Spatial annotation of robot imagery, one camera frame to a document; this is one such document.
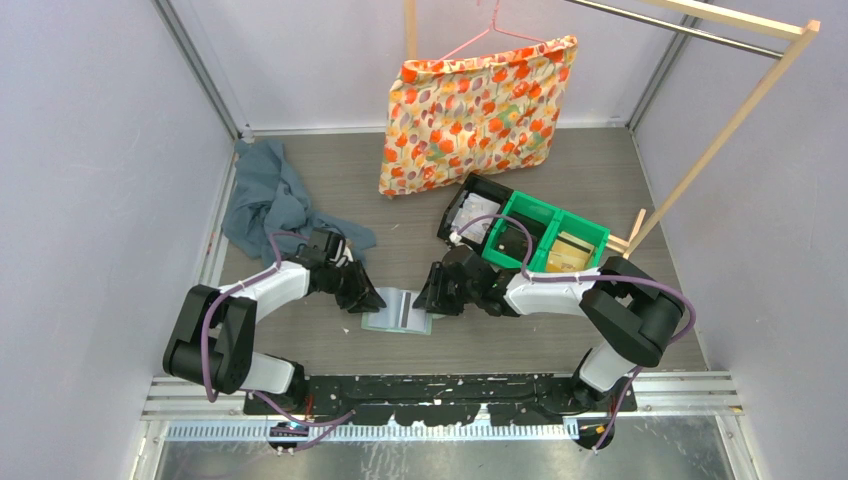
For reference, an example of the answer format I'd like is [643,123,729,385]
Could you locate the green bin with gold card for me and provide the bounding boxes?
[532,210,610,273]

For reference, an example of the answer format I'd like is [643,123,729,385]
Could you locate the green bin with black card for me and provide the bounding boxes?
[482,191,562,272]

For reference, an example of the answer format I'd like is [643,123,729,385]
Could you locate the floral orange pillow bag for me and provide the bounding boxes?
[378,36,578,197]

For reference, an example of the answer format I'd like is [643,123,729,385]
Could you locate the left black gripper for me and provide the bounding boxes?
[323,259,385,313]

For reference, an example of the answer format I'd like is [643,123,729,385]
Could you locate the white patterned cards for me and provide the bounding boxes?
[451,193,500,244]

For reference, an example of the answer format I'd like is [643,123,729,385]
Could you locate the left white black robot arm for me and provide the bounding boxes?
[163,228,386,414]

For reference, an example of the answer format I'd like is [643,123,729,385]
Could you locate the gold VIP card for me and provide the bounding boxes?
[545,231,595,273]

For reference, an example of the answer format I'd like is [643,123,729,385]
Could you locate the pink wire hanger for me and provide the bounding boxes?
[439,0,544,61]

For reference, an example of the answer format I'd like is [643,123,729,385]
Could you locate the metal hanging rod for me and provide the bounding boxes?
[567,0,784,60]

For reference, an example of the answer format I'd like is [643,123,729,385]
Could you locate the blue grey cloth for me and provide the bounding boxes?
[222,140,377,268]

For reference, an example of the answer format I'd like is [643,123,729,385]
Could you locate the black VIP card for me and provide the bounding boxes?
[495,224,539,260]

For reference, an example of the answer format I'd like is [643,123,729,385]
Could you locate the aluminium rail frame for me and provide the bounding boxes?
[142,372,744,443]

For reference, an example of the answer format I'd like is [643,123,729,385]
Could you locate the black plastic bin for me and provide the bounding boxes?
[436,173,514,254]

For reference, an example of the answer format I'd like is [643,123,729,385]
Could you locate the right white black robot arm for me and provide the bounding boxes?
[412,245,694,411]

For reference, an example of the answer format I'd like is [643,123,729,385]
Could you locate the wooden clothes rack frame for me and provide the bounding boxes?
[404,0,822,261]

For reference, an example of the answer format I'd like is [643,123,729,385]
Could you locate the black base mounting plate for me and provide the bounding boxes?
[243,373,637,427]

